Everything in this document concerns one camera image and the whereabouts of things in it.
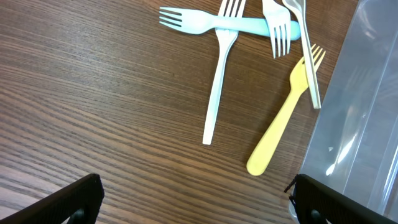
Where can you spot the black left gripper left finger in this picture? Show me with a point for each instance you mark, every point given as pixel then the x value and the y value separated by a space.
pixel 77 203

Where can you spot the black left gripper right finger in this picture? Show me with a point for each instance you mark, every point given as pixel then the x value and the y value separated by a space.
pixel 315 203

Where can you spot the white fork long handle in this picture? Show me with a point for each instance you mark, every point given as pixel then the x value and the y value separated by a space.
pixel 226 39

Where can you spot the clear left plastic container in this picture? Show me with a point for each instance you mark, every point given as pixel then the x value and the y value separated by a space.
pixel 353 148

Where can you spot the yellow plastic fork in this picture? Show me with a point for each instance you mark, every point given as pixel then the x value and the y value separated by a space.
pixel 265 149

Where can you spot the white fork tines down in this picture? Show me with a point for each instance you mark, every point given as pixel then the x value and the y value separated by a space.
pixel 278 21

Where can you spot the clear white thin fork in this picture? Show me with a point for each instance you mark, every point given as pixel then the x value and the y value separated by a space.
pixel 298 7

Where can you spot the light blue plastic fork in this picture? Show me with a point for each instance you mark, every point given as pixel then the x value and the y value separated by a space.
pixel 194 21

